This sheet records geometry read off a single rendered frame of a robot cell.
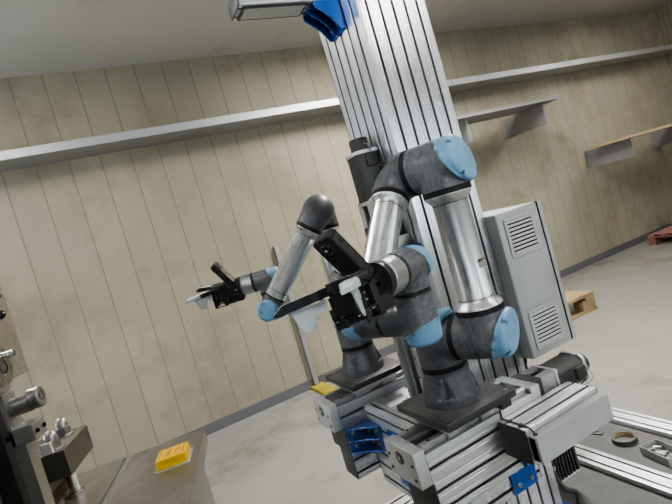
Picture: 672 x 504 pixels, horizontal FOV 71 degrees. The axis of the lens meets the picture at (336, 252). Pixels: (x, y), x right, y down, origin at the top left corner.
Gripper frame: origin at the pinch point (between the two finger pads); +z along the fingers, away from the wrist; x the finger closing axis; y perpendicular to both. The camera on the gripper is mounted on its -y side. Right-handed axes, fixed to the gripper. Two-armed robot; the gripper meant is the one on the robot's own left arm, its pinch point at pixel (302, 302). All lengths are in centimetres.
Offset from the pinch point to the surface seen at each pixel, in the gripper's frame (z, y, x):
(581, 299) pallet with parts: -392, 103, 75
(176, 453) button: -4, 23, 62
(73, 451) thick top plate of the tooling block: 12, 13, 74
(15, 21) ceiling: -85, -214, 223
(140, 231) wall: -152, -90, 294
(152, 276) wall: -151, -54, 300
